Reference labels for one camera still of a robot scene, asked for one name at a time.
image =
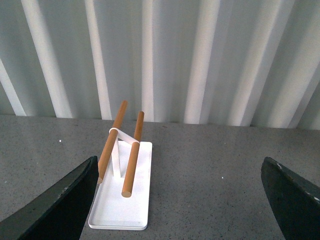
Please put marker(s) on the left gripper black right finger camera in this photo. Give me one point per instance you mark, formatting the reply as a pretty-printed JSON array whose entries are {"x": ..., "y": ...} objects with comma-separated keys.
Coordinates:
[{"x": 295, "y": 201}]

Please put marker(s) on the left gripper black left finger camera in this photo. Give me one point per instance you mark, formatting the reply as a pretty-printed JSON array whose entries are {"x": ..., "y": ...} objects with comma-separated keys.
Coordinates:
[{"x": 60, "y": 212}]

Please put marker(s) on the white towel rack with tray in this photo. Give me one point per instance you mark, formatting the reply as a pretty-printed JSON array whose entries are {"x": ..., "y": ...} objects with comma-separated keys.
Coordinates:
[{"x": 124, "y": 179}]

